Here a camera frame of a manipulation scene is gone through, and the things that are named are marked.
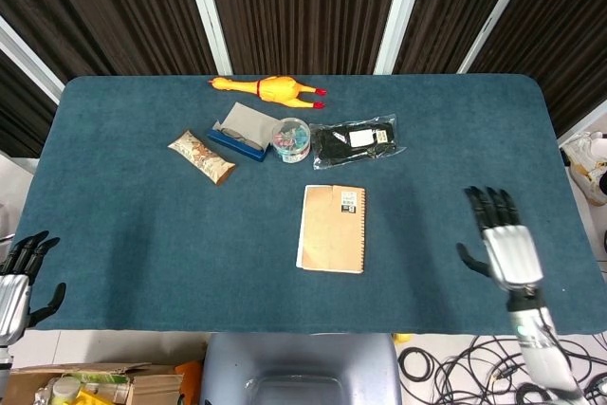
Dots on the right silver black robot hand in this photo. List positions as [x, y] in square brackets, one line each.
[509, 248]

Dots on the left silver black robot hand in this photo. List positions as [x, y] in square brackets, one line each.
[13, 281]

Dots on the spiral notebook with kraft cover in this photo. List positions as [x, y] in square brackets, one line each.
[332, 229]

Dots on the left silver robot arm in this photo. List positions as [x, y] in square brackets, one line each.
[5, 362]

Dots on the white sneaker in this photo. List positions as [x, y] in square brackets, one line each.
[588, 163]

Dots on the cardboard box with items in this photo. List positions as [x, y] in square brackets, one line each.
[95, 383]

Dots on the small yellow object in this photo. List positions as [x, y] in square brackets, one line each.
[402, 337]

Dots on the blue felt table mat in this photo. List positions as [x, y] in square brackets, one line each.
[189, 244]

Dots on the black item in clear bag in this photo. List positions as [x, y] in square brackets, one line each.
[355, 140]

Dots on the brown patterned pouch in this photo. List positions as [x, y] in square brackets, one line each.
[201, 156]

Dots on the clear tub of binder clips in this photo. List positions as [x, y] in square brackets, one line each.
[290, 140]

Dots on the blue glasses case with cloth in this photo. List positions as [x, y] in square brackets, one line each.
[242, 134]

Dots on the yellow rubber chicken toy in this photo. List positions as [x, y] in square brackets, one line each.
[275, 88]

